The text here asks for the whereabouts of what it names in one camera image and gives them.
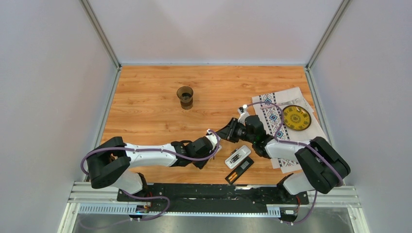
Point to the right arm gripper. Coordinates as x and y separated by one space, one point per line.
228 132

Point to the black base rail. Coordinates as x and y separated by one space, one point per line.
222 198

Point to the patterned white cloth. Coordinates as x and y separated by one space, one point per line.
272 118

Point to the white remote control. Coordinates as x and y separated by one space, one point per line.
237 156

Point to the metal fork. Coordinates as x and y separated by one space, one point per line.
291 102

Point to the aluminium frame rail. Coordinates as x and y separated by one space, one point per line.
84 200

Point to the brown translucent plastic cup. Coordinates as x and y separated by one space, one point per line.
185 95

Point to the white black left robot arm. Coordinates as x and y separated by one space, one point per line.
109 164

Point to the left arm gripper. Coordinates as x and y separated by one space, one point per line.
200 164

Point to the yellow patterned plate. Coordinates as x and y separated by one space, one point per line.
296 117

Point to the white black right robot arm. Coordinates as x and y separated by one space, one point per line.
322 167

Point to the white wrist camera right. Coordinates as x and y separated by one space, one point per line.
243 113

